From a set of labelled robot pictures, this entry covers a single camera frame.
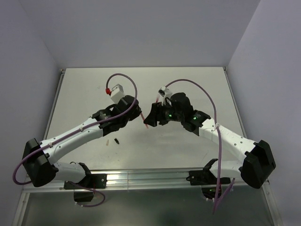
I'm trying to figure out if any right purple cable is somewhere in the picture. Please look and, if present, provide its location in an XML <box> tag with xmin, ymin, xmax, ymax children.
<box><xmin>164</xmin><ymin>79</ymin><xmax>236</xmax><ymax>214</ymax></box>

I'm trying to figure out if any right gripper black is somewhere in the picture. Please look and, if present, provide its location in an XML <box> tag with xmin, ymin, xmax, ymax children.
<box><xmin>143</xmin><ymin>100</ymin><xmax>183</xmax><ymax>127</ymax></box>

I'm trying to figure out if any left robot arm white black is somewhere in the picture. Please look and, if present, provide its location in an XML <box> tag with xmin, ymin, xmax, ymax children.
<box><xmin>23</xmin><ymin>95</ymin><xmax>142</xmax><ymax>188</ymax></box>

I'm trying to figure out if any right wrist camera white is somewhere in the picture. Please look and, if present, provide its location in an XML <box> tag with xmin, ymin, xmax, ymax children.
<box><xmin>158</xmin><ymin>86</ymin><xmax>173</xmax><ymax>105</ymax></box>

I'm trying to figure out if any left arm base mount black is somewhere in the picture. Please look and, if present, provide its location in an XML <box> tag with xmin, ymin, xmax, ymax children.
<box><xmin>63</xmin><ymin>173</ymin><xmax>107</xmax><ymax>207</ymax></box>

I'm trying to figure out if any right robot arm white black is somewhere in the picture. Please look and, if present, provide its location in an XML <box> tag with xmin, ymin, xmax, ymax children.
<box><xmin>143</xmin><ymin>92</ymin><xmax>276</xmax><ymax>189</ymax></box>

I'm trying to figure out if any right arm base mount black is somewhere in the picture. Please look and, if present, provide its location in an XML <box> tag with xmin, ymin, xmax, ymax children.
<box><xmin>186</xmin><ymin>170</ymin><xmax>230</xmax><ymax>201</ymax></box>

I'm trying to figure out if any aluminium rail frame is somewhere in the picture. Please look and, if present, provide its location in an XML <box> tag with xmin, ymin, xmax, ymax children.
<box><xmin>22</xmin><ymin>164</ymin><xmax>269</xmax><ymax>191</ymax></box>

